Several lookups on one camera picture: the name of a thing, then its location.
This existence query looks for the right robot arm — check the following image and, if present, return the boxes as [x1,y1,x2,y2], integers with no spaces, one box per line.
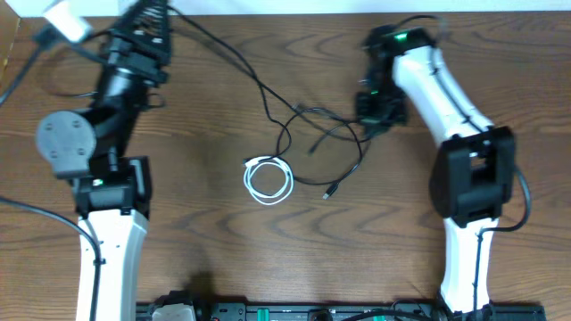
[356,25,515,320]

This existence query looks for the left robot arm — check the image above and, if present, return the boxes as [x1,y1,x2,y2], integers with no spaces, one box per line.
[36,1,171,320]

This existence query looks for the black usb cable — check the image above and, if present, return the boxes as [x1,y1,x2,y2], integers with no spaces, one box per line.
[274,106,371,200]
[167,6,371,157]

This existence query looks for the white usb cable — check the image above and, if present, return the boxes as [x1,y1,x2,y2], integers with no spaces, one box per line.
[243,154,295,206]

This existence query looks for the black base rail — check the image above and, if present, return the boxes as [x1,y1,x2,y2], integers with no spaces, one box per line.
[135,300,547,321]

